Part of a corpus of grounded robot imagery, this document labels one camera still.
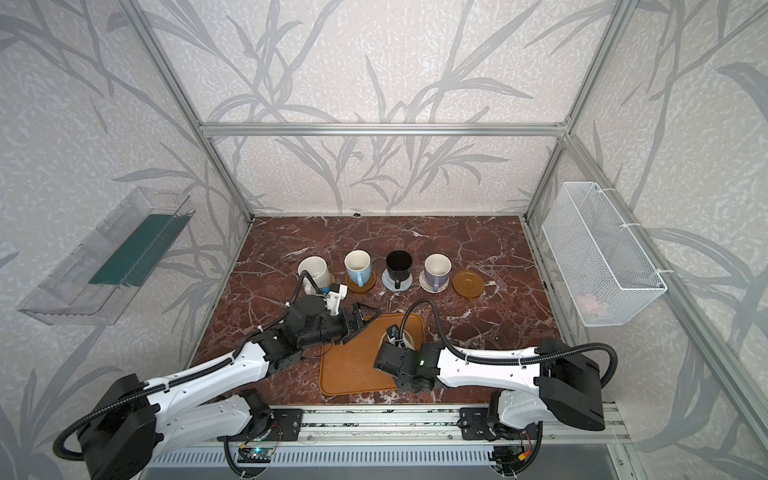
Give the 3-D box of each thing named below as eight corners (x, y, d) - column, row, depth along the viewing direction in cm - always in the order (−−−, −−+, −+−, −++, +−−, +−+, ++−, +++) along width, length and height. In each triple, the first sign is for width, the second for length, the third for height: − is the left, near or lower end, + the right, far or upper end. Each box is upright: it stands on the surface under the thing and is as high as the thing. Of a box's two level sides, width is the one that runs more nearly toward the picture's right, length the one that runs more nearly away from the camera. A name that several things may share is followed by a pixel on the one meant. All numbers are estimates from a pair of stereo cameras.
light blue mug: (346, 295, 99) (341, 278, 91) (350, 269, 106) (346, 250, 98) (370, 295, 99) (367, 278, 91) (372, 269, 106) (370, 250, 98)
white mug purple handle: (424, 296, 100) (426, 281, 92) (423, 270, 107) (424, 253, 99) (449, 296, 100) (453, 281, 92) (446, 270, 107) (449, 253, 99)
